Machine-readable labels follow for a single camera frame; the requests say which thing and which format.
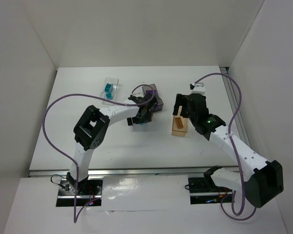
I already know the purple lego brick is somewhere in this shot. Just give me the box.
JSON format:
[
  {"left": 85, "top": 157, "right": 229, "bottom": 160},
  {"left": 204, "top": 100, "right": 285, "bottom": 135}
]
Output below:
[{"left": 145, "top": 90, "right": 157, "bottom": 96}]

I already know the orange translucent plastic container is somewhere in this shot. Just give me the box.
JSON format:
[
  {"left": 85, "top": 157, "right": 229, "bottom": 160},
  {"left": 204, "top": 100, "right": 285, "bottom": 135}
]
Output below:
[{"left": 171, "top": 116, "right": 188, "bottom": 137}]

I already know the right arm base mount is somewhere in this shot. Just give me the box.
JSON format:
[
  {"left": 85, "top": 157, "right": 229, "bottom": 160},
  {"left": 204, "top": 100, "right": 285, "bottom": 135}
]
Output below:
[{"left": 184, "top": 177, "right": 232, "bottom": 205}]

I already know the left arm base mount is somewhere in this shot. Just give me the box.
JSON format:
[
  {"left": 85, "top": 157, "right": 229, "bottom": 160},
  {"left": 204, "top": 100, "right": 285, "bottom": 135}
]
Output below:
[{"left": 50, "top": 174, "right": 103, "bottom": 207}]

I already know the small teal lego brick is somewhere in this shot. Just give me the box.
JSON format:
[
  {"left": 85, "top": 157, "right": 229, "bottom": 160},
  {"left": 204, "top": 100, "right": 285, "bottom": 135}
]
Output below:
[{"left": 105, "top": 83, "right": 113, "bottom": 93}]

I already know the dark smoky plastic container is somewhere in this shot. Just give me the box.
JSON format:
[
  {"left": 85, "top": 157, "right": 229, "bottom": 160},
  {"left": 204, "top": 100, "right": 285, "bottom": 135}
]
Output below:
[{"left": 142, "top": 84, "right": 164, "bottom": 113}]

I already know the teal oval lego piece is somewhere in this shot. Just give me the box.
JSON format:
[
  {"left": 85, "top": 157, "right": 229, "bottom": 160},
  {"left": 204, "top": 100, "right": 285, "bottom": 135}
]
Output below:
[{"left": 105, "top": 93, "right": 113, "bottom": 100}]

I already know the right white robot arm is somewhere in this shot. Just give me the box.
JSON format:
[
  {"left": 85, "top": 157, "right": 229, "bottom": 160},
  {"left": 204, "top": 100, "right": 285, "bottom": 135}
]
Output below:
[{"left": 173, "top": 83, "right": 284, "bottom": 208}]

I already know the aluminium side rail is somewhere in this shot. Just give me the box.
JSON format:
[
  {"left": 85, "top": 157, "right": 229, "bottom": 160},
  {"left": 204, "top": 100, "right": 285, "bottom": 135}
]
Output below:
[{"left": 219, "top": 66, "right": 259, "bottom": 173}]

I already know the clear plastic container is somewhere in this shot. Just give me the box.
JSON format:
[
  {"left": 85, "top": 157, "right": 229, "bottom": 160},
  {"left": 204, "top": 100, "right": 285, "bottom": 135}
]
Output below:
[{"left": 100, "top": 77, "right": 119, "bottom": 105}]

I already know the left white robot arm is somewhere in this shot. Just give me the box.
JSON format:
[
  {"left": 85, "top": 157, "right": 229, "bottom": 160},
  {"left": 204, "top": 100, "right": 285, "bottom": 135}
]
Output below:
[{"left": 66, "top": 93, "right": 157, "bottom": 192}]

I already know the orange lego plate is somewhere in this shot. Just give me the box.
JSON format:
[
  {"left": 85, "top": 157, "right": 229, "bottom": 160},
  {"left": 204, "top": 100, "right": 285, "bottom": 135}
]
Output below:
[{"left": 174, "top": 117, "right": 184, "bottom": 129}]

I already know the aluminium front rail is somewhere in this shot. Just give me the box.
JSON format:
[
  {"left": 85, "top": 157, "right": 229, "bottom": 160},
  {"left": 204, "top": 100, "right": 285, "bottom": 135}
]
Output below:
[{"left": 28, "top": 167, "right": 209, "bottom": 177}]

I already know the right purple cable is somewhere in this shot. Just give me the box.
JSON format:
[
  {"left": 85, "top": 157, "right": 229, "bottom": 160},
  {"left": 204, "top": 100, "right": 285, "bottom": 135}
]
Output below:
[{"left": 189, "top": 73, "right": 258, "bottom": 221}]

